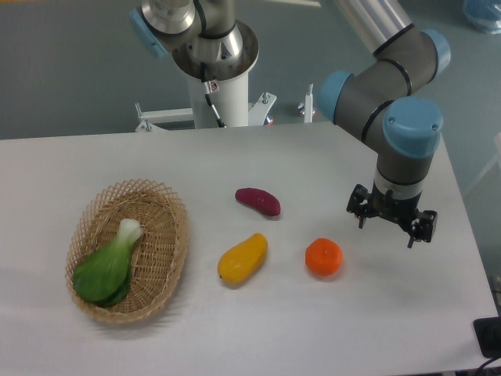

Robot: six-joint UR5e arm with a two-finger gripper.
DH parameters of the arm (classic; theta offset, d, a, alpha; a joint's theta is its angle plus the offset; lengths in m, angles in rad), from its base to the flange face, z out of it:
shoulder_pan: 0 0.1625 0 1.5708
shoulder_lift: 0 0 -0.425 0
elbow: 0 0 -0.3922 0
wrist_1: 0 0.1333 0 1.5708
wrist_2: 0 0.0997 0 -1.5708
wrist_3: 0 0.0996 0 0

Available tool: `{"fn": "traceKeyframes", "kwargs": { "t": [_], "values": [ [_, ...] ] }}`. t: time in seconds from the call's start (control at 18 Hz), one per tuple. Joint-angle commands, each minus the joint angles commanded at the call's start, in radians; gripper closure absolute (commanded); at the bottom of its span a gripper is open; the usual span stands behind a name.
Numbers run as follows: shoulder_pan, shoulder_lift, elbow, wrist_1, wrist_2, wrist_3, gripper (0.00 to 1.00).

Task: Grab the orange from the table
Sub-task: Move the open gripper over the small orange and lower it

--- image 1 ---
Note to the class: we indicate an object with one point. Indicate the black device at table edge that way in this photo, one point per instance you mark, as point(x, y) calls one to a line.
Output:
point(487, 331)

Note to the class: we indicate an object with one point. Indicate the green bok choy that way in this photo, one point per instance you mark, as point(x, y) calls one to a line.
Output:
point(104, 277)

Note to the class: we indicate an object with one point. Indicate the orange fruit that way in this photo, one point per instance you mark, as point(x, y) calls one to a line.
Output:
point(323, 257)

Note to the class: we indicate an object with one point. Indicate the yellow mango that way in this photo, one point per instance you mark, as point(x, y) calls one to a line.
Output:
point(243, 260)

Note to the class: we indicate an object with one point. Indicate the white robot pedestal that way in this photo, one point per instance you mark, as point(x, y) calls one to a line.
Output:
point(216, 72)

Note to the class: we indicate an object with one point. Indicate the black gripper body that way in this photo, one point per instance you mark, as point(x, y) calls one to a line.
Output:
point(387, 204)

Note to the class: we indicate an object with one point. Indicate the purple sweet potato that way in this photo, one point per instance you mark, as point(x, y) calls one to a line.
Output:
point(260, 200)

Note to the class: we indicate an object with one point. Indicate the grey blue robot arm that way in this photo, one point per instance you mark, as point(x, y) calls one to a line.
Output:
point(378, 107)

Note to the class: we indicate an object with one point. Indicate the blue plastic bag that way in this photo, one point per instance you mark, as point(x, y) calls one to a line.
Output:
point(483, 14)

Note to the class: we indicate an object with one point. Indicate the woven wicker basket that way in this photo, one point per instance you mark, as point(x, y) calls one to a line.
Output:
point(157, 256)

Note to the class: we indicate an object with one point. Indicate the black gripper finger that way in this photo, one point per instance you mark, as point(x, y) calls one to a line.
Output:
point(423, 227)
point(358, 204)

